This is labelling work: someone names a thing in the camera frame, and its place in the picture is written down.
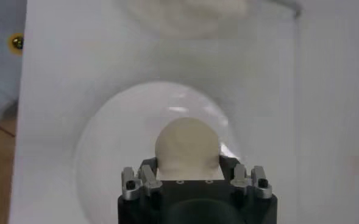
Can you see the white steamed baozi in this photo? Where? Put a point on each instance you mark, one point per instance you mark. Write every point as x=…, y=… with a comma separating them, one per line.
x=186, y=146

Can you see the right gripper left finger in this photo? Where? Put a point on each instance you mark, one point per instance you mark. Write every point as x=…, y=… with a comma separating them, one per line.
x=148, y=181

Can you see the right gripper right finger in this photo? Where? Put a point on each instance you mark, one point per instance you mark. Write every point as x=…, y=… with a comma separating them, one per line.
x=238, y=179

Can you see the white round plate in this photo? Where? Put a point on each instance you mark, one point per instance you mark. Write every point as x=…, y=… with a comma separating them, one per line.
x=121, y=137

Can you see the light grey robot base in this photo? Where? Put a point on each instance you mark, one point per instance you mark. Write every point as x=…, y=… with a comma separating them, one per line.
x=2, y=85

